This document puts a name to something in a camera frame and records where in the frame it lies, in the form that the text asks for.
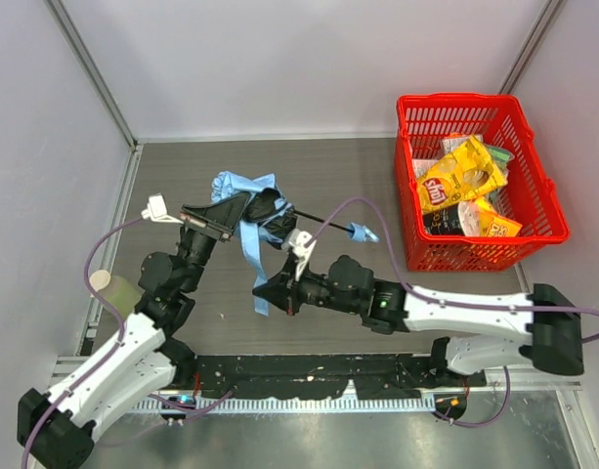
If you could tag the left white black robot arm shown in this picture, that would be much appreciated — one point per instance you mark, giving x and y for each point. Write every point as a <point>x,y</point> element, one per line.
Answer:
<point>60,427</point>

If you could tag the yellow Lays chip bag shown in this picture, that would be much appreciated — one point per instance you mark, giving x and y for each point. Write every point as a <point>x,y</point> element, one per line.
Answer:
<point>464,174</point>

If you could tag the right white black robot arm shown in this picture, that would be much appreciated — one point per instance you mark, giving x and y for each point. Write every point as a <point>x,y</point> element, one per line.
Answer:
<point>481,331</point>

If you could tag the yellow orange snack bag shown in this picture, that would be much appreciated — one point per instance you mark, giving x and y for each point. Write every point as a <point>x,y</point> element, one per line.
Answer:
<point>478,218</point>

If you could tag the black snack bag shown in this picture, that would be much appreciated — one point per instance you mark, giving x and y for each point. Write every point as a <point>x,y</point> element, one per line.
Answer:
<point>446,221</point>

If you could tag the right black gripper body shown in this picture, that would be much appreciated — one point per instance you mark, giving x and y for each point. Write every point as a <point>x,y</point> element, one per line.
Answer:
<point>289,294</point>

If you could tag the green snack packet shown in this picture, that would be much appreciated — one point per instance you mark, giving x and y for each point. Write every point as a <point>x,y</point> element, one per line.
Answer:
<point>501,157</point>

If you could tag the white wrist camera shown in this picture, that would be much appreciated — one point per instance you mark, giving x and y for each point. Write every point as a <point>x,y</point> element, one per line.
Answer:
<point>301,245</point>
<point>156,211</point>

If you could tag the green bottle beige cap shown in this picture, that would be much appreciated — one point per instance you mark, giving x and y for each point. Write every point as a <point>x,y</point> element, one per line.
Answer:
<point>117,290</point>

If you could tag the aluminium front rail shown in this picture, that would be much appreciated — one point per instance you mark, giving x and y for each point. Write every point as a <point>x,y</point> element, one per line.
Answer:
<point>347,403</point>

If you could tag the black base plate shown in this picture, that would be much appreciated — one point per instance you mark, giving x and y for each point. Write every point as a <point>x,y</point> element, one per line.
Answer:
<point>318,377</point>

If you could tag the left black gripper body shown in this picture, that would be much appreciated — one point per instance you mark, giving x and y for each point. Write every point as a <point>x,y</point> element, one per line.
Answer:
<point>206,227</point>

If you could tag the light blue folding umbrella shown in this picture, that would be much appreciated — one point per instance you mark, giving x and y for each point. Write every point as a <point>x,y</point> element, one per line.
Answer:
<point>269,218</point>

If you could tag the white red snack packet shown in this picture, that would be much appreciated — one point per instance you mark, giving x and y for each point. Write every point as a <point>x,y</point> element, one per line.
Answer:
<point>421,166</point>

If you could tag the red plastic shopping basket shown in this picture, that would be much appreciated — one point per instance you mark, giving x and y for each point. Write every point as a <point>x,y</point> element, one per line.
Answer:
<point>529,197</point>

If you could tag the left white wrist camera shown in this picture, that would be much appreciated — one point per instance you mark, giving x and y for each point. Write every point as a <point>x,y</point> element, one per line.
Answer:
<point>156,211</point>

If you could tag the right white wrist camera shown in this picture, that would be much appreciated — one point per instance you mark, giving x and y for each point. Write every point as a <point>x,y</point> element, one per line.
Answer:
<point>301,245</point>

